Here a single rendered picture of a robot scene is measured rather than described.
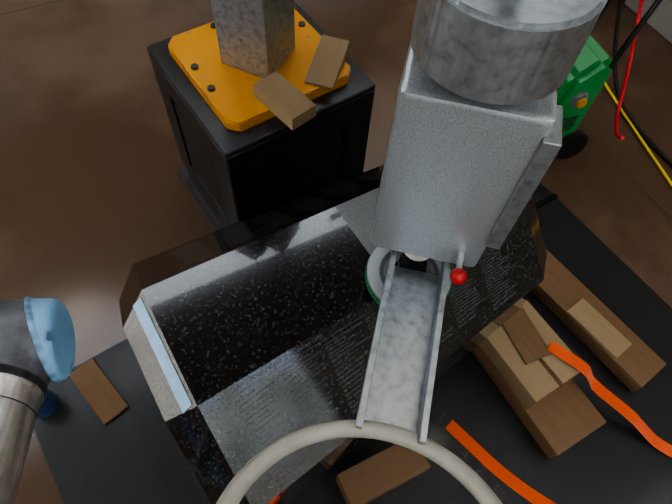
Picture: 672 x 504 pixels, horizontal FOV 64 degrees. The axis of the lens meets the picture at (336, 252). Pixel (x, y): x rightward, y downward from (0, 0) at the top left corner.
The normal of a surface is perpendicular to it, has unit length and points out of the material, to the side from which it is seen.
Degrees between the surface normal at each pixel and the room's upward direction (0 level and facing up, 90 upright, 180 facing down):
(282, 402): 45
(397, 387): 1
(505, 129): 90
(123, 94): 0
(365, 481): 0
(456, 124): 90
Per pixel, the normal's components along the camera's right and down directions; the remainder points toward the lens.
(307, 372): 0.43, 0.16
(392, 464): 0.04, -0.50
